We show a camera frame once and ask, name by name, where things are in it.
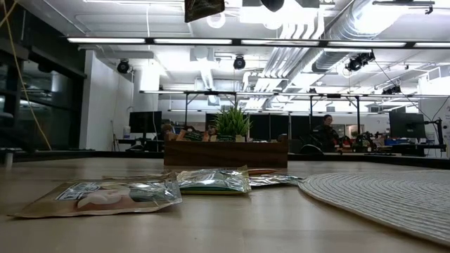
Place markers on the dark wooden tea box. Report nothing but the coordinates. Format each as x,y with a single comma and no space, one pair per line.
225,154

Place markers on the dark silver foil packet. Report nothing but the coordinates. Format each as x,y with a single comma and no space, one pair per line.
274,180

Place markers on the beige tea sachet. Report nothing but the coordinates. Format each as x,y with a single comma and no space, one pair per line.
98,200
151,176

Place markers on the background black robot arm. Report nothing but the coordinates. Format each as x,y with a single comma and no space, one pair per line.
367,138

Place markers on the green potted plant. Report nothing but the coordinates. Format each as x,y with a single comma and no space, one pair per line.
232,121

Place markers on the black office partition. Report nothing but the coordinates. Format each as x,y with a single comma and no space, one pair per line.
270,126

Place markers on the black computer monitor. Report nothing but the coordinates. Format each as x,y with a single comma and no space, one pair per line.
407,125
145,122

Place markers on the black office chair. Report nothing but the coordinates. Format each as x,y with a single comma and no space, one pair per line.
311,149

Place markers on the long led light bar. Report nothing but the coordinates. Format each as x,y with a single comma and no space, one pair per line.
193,41

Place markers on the white bottle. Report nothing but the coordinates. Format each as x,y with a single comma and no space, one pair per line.
126,132

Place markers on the round white ceiling lamp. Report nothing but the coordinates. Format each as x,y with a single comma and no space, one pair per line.
216,26

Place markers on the small background plant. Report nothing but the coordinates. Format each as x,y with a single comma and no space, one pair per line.
358,144

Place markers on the black ceiling spotlight cluster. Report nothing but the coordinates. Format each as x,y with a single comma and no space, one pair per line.
358,61

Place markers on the blue box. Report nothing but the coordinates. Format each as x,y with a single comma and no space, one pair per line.
397,141

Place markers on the white round woven placemat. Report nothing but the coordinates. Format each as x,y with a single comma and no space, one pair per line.
386,200

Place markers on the dark office desk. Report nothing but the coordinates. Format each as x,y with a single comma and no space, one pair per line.
415,149

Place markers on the black metal workstation frame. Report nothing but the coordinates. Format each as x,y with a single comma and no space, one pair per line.
358,119

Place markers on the white cylindrical post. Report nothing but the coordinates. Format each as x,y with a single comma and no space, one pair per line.
8,159

